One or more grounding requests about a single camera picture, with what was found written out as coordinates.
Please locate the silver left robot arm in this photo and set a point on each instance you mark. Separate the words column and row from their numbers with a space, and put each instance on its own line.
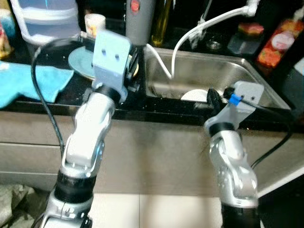
column 88, row 137

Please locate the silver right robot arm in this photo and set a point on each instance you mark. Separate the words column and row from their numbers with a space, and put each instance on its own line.
column 232, row 161

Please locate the yellow plate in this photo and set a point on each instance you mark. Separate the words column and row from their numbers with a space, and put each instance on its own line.
column 135, row 71

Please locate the white bowl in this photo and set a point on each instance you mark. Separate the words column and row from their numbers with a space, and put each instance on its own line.
column 194, row 95

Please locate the stainless steel sink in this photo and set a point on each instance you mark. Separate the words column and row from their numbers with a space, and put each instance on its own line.
column 213, row 71

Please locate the grey tumbler with red logo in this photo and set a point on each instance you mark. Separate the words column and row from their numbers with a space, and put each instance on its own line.
column 140, row 23

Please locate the light blue plate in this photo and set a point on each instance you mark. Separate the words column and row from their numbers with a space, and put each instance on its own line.
column 80, row 61

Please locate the round steel sink hole cap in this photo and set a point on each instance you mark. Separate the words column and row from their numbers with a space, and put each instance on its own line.
column 214, row 45

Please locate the yellow oil bottle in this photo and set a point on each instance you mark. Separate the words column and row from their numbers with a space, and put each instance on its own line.
column 162, row 21

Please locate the white printed cup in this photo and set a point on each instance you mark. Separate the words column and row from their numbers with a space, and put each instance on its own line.
column 95, row 24

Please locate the clear plastic sponge box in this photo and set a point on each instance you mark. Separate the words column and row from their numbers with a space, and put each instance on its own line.
column 243, row 43

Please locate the pink yellow sponge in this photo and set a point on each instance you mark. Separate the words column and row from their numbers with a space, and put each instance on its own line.
column 251, row 28

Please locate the red peach soap bottle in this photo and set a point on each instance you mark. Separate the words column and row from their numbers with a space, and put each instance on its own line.
column 280, row 45

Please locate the light blue towel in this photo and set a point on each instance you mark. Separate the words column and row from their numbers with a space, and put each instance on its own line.
column 19, row 80

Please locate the grey drawer front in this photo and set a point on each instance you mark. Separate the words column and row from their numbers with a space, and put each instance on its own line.
column 23, row 126
column 23, row 156

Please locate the dark side cabinet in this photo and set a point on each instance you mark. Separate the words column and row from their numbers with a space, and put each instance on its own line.
column 285, row 204

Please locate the blue mug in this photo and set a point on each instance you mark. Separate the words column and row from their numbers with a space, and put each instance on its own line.
column 7, row 23

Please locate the green woven sack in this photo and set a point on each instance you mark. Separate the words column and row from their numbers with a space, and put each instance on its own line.
column 19, row 209

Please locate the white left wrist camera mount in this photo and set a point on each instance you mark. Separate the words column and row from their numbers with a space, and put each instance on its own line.
column 111, row 54

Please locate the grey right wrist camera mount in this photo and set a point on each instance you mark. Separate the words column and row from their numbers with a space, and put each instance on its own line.
column 247, row 95

